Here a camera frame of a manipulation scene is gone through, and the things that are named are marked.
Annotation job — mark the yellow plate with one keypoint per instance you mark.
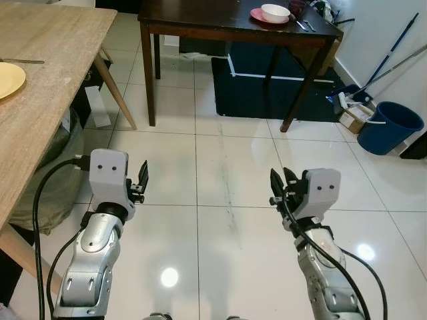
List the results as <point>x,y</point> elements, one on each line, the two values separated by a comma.
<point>9,81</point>

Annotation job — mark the pink plate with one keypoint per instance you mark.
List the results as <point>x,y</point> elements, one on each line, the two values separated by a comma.
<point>256,16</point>

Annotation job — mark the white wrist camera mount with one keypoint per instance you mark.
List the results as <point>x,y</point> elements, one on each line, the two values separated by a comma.
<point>321,190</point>
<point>108,174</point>

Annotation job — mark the grey-green sack bag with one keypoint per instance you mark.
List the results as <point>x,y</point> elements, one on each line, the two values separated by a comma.
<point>50,186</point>

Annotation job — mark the white bowl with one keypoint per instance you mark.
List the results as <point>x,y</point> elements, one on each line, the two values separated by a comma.
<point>275,12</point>

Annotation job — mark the dark wooden table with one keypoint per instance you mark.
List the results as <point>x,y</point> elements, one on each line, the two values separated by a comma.
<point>200,16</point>

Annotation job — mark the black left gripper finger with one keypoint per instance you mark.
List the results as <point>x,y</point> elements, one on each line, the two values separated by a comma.
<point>147,178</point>
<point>141,176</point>

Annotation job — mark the white upright box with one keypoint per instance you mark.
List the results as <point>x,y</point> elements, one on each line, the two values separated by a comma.
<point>99,106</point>

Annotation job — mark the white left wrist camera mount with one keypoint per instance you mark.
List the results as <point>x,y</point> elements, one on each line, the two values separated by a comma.
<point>108,174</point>

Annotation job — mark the small cardboard box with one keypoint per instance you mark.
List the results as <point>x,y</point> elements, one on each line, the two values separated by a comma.
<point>353,118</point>

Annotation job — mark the metal spoon beside pink plate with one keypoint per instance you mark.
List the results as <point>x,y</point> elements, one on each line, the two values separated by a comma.
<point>300,24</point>

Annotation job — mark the maroon cup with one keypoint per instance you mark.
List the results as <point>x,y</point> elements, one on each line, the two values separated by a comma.
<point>297,8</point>

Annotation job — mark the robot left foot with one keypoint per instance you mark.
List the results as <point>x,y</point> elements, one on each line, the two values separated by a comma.
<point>157,316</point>

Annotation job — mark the metal spoon beside yellow plate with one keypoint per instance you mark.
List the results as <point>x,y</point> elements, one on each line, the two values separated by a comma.
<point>23,61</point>

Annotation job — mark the light wooden table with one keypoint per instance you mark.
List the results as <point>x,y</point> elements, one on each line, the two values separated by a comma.
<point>47,80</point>

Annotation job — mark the blue bucket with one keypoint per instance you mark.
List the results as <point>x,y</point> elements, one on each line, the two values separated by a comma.
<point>387,133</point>

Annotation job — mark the dark blue rug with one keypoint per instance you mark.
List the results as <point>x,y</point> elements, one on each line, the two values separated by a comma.
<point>247,96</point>

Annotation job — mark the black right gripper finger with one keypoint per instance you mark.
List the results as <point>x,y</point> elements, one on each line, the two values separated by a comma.
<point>276,183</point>
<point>292,176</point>

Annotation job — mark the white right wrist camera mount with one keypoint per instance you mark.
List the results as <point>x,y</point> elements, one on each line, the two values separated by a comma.
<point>321,190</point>

